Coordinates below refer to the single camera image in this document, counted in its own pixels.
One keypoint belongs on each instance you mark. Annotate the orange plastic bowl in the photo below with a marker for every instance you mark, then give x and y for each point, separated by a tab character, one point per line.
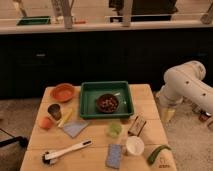
62	92

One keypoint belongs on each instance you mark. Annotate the brown snack box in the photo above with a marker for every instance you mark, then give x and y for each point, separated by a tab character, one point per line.
137	126

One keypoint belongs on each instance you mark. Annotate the green cucumber toy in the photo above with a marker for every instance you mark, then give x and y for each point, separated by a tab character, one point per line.
152	157

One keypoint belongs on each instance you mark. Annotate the blue grey cloth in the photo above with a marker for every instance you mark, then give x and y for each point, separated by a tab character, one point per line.
74	128

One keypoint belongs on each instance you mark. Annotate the green plastic tray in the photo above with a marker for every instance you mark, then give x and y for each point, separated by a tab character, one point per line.
91	91

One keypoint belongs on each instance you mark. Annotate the black chair base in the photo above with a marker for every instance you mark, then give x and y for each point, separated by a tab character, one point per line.
23	141

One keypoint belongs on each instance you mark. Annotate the yellow banana toy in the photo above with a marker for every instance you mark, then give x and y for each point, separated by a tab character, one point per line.
65	118

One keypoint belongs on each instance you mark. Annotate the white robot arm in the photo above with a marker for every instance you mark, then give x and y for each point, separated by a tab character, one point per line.
184	81

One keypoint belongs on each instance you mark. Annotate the white mug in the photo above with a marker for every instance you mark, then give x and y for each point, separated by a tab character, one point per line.
134	146

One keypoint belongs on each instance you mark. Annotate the white dish brush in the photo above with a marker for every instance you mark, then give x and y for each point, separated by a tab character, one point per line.
50	158

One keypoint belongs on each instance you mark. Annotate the dark metal cup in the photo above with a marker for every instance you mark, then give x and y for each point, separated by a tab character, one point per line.
55	111

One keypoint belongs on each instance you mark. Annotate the green tray on counter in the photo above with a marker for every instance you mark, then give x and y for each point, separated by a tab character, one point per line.
36	20

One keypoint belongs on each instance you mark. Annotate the dark bowl with nuts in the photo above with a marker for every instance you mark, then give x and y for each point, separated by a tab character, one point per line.
107	103

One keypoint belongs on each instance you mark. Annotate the green plastic cup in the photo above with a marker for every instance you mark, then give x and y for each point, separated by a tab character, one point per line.
114	129

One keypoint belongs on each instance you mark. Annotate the blue sponge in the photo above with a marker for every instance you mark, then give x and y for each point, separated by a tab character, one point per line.
114	156

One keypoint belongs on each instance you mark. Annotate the orange fruit toy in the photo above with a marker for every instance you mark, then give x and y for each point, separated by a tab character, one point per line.
45	123

